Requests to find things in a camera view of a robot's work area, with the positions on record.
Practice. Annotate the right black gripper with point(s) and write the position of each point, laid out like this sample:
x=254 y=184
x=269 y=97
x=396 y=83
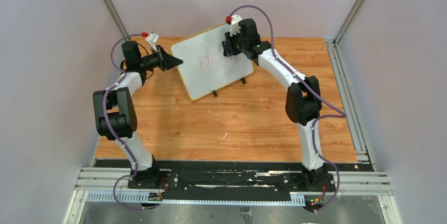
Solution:
x=231 y=43

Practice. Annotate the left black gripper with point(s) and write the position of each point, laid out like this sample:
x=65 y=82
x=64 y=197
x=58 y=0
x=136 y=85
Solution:
x=159 y=59

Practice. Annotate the yellow framed whiteboard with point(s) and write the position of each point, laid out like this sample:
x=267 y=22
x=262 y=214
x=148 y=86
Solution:
x=205 y=68

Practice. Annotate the blue black eraser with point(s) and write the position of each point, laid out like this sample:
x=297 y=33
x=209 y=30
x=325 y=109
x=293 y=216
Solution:
x=225 y=49

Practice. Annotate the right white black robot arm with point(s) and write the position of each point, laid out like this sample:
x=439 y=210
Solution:
x=303 y=102

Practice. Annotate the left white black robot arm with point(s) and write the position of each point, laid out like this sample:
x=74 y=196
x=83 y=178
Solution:
x=115 y=115

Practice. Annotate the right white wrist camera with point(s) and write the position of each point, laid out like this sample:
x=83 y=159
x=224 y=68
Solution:
x=233 y=22

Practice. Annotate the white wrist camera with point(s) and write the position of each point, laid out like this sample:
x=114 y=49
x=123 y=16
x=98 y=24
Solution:
x=233 y=22
x=151 y=38

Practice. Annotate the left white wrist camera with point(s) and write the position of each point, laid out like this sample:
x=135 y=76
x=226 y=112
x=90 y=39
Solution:
x=151 y=38

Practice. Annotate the left aluminium corner post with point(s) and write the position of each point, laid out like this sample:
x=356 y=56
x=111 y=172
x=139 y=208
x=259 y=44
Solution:
x=116 y=18

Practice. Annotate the aluminium corner post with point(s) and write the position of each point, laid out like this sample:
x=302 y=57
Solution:
x=347 y=21
x=116 y=18

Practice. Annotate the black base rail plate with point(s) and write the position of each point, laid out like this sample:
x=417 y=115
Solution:
x=237 y=181

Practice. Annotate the right aluminium corner post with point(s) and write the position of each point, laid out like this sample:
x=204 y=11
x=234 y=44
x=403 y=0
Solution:
x=347 y=21

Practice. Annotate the aluminium frame rails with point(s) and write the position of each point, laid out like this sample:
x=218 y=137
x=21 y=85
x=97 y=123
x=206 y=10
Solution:
x=228 y=152

